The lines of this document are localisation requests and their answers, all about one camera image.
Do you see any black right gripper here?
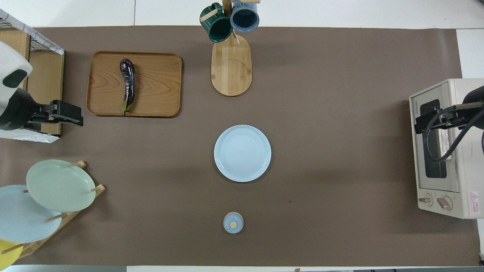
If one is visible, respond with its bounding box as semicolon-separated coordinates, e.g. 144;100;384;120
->
414;99;467;135

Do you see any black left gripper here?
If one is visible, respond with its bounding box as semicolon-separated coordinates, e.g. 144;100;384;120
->
26;100;84;127

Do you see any oven door with glass window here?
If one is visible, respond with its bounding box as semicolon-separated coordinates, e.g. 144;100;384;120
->
409;83;461;193

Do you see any dark purple eggplant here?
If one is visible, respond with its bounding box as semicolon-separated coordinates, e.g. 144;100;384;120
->
120;59;136;114

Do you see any light blue round plate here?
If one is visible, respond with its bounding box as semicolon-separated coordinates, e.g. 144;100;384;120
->
214;125;272;183

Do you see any beige toaster oven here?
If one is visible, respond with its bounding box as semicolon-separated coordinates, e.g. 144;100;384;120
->
409;79;484;219

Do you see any pale green plate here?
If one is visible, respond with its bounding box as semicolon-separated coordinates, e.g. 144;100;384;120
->
26;159;96;213

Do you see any brown table mat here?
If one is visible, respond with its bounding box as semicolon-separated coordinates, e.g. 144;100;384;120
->
0;26;481;267

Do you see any wooden serving tray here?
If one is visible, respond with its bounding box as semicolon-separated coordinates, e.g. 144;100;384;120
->
86;51;183;118

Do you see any wooden dish rack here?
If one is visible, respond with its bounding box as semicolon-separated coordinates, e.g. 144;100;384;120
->
0;161;106;261

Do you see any pale blue rack plate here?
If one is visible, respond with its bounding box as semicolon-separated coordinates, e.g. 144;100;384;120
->
0;185;63;244

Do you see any yellow plate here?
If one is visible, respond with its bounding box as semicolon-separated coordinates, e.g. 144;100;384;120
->
0;240;24;270

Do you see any wooden mug tree stand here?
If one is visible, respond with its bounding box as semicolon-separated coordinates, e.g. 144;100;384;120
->
200;0;261;97

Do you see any dark green mug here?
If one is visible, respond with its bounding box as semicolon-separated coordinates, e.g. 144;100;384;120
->
200;3;233;43

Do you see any grey-blue mug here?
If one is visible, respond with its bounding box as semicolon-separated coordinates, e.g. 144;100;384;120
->
230;0;260;33

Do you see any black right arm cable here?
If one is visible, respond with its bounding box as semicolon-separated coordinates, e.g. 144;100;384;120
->
423;101;484;163

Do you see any wooden shelf with wire mesh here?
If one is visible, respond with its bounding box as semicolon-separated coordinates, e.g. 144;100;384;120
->
0;8;65;143

